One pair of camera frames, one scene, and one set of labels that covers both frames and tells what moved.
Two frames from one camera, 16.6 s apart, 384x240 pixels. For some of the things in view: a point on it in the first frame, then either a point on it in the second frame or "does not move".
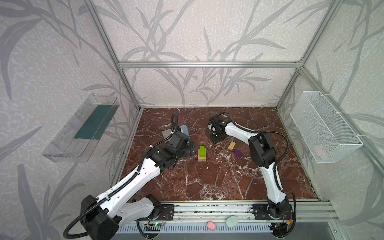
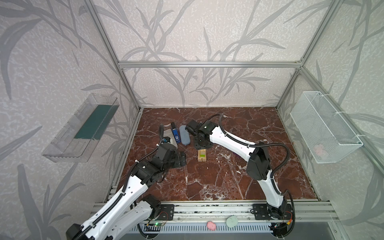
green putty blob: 232,221 does not move
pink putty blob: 211,225 does not move
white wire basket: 329,137 does not move
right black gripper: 216,132 → 192,127
